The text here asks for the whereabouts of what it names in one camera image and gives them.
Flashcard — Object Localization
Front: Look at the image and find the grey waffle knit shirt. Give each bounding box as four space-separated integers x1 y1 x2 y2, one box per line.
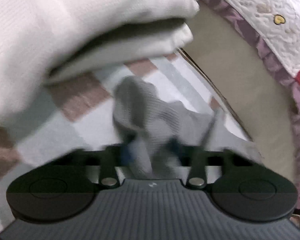
113 76 262 181

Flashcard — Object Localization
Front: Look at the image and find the folded cream white garment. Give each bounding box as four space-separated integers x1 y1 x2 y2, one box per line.
0 0 199 127

